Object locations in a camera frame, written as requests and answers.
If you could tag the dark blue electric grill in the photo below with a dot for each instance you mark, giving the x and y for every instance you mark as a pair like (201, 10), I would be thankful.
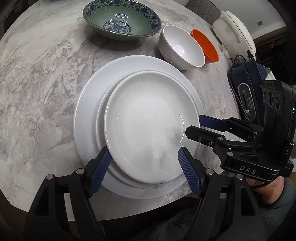
(252, 76)

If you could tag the white and purple rice cooker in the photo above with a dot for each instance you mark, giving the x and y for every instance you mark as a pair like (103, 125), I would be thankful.
(235, 30)

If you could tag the grey quilted chair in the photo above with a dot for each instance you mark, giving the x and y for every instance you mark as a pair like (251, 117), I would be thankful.
(203, 9)

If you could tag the white cloth with green edge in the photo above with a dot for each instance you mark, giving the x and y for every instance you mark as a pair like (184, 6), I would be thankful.
(270, 74)

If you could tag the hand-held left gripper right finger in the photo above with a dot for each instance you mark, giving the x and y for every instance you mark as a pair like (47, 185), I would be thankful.
(188, 171)

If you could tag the person's grey clothing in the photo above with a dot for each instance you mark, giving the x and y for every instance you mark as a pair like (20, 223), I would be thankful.
(161, 227)

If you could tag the small white bowl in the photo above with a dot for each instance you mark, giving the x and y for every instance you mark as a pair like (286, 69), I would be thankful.
(180, 44)

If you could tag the orange bowl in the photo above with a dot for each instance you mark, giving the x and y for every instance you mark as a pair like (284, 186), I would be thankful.
(208, 48)

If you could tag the small deep white plate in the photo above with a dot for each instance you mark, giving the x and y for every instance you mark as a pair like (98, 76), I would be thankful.
(143, 125)

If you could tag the blue patterned green bowl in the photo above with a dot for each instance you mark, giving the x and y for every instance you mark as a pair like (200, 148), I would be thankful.
(111, 14)

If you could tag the person's right forearm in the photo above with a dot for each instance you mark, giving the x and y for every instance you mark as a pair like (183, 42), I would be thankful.
(284, 215)

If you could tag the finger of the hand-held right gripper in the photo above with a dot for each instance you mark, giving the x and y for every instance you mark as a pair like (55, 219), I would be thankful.
(208, 121)
(201, 135)

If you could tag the person's right hand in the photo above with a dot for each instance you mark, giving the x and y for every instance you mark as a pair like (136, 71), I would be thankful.
(270, 194)

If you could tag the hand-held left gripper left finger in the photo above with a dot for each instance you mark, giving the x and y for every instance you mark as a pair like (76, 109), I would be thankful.
(100, 171)

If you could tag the large white plate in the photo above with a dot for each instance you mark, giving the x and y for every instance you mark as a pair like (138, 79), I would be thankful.
(92, 92)

